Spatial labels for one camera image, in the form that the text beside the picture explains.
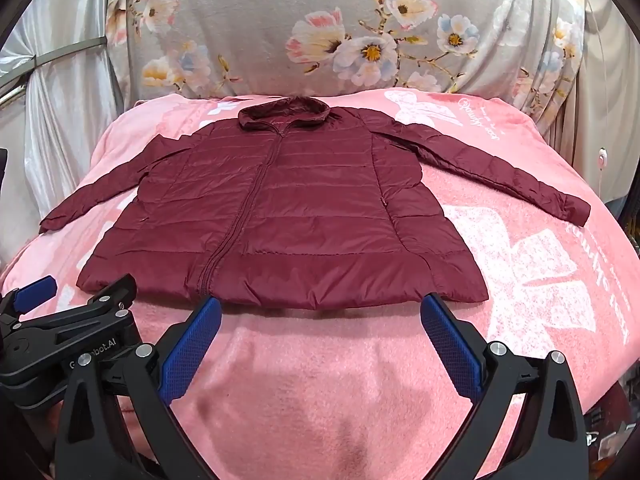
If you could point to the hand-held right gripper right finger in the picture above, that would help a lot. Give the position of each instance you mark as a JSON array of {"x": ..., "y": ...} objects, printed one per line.
[{"x": 447, "y": 347}]

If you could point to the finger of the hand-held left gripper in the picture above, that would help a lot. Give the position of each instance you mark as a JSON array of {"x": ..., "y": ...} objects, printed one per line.
[
  {"x": 34, "y": 292},
  {"x": 112, "y": 300}
]

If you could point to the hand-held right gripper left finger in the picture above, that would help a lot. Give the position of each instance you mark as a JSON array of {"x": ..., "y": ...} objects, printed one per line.
[{"x": 192, "y": 347}]

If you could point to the maroon puffer jacket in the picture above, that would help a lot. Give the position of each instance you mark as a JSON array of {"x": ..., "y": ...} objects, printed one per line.
[{"x": 310, "y": 210}]

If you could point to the pink printed blanket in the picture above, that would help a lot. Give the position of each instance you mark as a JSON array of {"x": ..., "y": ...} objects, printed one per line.
[{"x": 310, "y": 370}]

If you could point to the white satin curtain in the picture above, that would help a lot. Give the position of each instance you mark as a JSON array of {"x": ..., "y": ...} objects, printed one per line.
[{"x": 65, "y": 120}]

